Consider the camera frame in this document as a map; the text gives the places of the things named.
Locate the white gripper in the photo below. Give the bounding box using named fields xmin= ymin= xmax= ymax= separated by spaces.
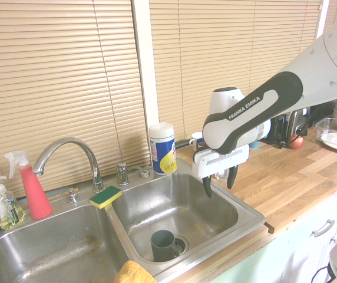
xmin=191 ymin=144 xmax=250 ymax=199

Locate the stainless steel double sink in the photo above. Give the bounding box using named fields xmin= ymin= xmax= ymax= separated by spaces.
xmin=0 ymin=157 xmax=266 ymax=283

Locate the chrome sink soap knob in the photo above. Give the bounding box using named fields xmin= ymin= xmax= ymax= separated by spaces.
xmin=65 ymin=187 xmax=80 ymax=204

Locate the tall white mug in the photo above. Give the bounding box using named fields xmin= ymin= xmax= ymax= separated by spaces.
xmin=189 ymin=131 xmax=204 ymax=151

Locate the disinfecting wipes canister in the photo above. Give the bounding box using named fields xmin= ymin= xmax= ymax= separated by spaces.
xmin=148 ymin=121 xmax=177 ymax=177

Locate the red apple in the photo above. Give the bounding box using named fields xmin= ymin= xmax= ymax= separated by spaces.
xmin=288 ymin=134 xmax=305 ymax=150

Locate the dark grey mug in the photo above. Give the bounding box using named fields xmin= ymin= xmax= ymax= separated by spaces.
xmin=150 ymin=229 xmax=181 ymax=262

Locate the silver black toaster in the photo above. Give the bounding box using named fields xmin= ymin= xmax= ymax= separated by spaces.
xmin=267 ymin=107 xmax=311 ymax=148

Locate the clear plastic container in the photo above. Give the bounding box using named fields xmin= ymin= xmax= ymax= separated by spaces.
xmin=314 ymin=117 xmax=337 ymax=154

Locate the yellow green sponge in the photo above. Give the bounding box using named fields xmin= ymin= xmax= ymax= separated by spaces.
xmin=90 ymin=185 xmax=123 ymax=210

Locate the yellow dish cloth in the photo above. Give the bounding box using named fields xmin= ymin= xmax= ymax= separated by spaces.
xmin=113 ymin=259 xmax=157 ymax=283

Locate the beige window blind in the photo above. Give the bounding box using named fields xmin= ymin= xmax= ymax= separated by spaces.
xmin=0 ymin=0 xmax=152 ymax=195
xmin=149 ymin=0 xmax=337 ymax=142

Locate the chrome gooseneck faucet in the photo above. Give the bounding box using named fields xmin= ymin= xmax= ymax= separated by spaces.
xmin=32 ymin=137 xmax=106 ymax=194

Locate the red spray bottle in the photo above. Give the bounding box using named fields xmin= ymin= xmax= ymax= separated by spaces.
xmin=4 ymin=151 xmax=54 ymax=221

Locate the clear pump soap bottle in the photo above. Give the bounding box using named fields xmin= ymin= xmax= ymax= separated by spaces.
xmin=0 ymin=176 xmax=27 ymax=231

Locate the chrome faucet lever handle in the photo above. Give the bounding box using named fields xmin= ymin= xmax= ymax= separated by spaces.
xmin=115 ymin=162 xmax=130 ymax=186

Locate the silver cabinet pull handle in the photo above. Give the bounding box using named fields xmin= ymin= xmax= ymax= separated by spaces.
xmin=312 ymin=219 xmax=336 ymax=238

